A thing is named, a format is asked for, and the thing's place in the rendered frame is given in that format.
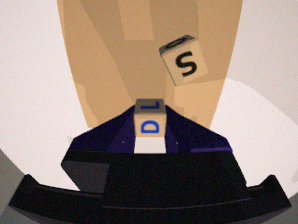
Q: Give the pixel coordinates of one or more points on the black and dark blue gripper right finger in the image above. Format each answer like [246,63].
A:
[190,136]

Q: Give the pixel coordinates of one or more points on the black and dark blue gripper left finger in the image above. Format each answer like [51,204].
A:
[110,135]

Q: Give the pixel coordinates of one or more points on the wooden letter block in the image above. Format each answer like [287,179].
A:
[184,59]
[150,118]

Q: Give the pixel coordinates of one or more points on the tan mat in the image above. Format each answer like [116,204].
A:
[113,52]

